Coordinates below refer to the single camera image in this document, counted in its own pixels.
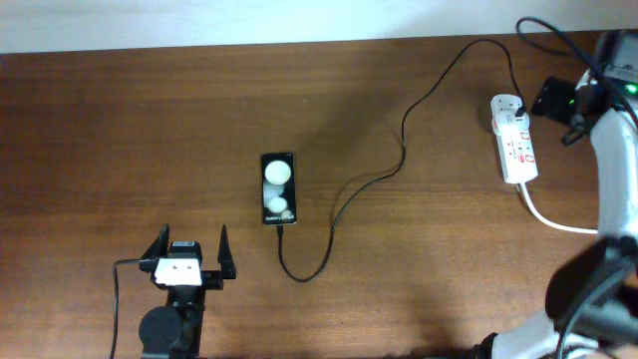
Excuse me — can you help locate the white USB charger plug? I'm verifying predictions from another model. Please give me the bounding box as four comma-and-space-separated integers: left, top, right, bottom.
490, 94, 529, 136

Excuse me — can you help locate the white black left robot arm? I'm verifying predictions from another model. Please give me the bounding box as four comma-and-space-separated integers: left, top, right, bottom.
139, 225, 237, 358

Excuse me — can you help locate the black smartphone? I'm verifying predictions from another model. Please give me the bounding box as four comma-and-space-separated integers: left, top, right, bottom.
260, 153, 297, 226

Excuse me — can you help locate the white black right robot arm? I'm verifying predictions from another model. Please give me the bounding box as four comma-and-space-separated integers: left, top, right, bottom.
471, 30, 637, 358

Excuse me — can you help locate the white power strip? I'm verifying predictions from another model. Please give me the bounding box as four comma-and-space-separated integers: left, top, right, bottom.
496, 129, 538, 184

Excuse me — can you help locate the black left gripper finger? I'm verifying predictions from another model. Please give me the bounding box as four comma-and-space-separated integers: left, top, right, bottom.
217, 224, 237, 279
139, 224, 169, 272

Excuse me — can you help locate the black USB charging cable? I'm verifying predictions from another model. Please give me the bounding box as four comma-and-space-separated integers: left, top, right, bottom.
276, 38, 528, 284

